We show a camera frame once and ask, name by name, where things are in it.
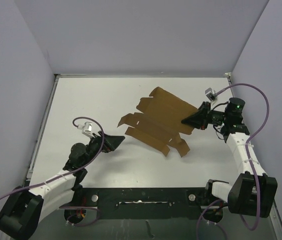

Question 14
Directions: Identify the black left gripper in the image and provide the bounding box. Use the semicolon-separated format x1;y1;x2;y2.
81;130;124;168

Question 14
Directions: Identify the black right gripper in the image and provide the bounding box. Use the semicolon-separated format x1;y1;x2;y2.
181;101;229;131

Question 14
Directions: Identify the brown cardboard box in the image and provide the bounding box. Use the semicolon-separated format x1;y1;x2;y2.
117;87;198;157

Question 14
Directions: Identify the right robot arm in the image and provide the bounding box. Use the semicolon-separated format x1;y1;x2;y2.
181;97;278;218

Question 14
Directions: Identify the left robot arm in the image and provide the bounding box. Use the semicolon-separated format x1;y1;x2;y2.
0;131;125;240

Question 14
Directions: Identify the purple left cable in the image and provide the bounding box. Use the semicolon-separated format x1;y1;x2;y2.
0;116;106;226

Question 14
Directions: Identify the purple cable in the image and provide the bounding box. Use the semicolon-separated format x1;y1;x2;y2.
0;116;106;226
196;82;271;240

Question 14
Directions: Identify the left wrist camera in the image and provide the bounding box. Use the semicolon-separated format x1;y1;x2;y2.
81;121;93;138

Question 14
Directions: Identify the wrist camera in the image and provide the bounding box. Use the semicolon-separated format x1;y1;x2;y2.
205;87;218;103
81;121;93;138

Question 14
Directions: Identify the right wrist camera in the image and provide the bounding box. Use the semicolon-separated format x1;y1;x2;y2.
205;87;218;103

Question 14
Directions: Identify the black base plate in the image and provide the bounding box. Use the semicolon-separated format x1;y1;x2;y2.
62;187;228;226

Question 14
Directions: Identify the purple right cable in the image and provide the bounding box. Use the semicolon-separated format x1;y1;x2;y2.
196;82;271;240

